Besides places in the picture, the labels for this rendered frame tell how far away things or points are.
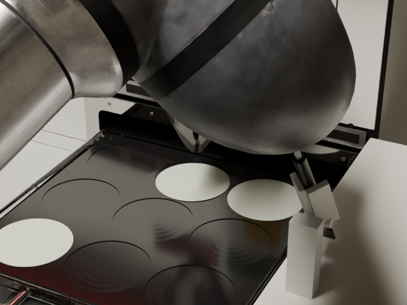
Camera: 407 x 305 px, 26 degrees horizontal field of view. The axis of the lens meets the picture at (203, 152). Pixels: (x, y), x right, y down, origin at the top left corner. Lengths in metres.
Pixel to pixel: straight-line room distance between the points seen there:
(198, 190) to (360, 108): 0.24
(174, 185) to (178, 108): 0.70
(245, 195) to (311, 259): 0.32
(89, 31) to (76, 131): 0.98
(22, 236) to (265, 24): 0.69
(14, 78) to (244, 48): 0.12
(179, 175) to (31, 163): 0.30
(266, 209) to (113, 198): 0.20
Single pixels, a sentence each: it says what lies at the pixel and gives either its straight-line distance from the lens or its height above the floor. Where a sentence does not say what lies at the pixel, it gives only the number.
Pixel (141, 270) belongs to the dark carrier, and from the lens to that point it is 1.03.
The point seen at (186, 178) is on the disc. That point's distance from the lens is 1.20.
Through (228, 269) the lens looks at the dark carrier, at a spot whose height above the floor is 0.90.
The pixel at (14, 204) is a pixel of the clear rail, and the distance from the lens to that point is 1.17.
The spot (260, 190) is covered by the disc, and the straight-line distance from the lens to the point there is 1.17.
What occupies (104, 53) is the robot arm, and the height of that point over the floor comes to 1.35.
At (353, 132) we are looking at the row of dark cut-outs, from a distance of 1.19.
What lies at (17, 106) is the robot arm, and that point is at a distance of 0.44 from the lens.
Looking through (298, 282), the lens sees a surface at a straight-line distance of 0.88.
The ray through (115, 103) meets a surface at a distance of 1.33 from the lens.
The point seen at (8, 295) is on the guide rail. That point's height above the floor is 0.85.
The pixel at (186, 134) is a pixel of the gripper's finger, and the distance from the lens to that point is 1.07.
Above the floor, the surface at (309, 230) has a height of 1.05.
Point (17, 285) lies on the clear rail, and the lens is 1.03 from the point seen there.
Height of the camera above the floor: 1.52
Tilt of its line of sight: 30 degrees down
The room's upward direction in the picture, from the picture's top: straight up
